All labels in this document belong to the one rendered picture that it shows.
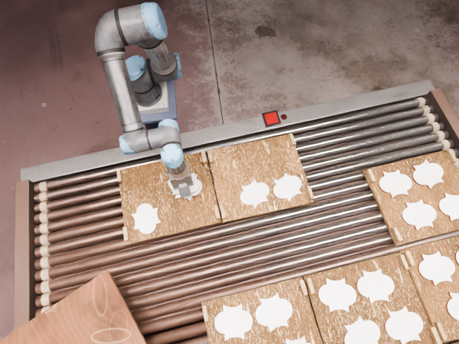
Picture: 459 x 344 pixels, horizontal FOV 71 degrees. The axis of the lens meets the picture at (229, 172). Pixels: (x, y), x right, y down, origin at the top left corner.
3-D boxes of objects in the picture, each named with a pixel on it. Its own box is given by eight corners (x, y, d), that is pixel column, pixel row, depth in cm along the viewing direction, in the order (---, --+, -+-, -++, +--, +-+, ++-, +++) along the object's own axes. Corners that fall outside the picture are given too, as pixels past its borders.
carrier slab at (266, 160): (207, 152, 153) (206, 151, 152) (290, 135, 156) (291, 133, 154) (223, 223, 140) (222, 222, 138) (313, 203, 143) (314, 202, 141)
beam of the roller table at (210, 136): (27, 173, 157) (20, 168, 152) (423, 86, 174) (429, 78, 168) (27, 189, 154) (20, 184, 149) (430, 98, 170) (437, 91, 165)
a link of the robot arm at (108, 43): (76, 12, 103) (121, 159, 116) (110, 5, 103) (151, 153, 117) (89, 19, 114) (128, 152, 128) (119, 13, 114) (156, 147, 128)
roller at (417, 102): (39, 185, 153) (33, 181, 148) (421, 99, 168) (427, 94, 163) (39, 195, 151) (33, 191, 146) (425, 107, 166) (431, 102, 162)
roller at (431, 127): (39, 216, 147) (33, 212, 143) (435, 124, 162) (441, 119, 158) (39, 226, 145) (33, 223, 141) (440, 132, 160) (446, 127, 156)
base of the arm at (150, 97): (131, 87, 170) (124, 74, 161) (159, 79, 171) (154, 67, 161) (135, 110, 164) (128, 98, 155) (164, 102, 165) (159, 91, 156)
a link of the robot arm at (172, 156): (179, 138, 114) (183, 160, 111) (184, 152, 124) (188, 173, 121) (158, 142, 114) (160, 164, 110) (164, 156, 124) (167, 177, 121)
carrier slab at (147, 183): (118, 171, 150) (117, 170, 149) (205, 152, 153) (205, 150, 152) (127, 245, 137) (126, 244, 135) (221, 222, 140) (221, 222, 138)
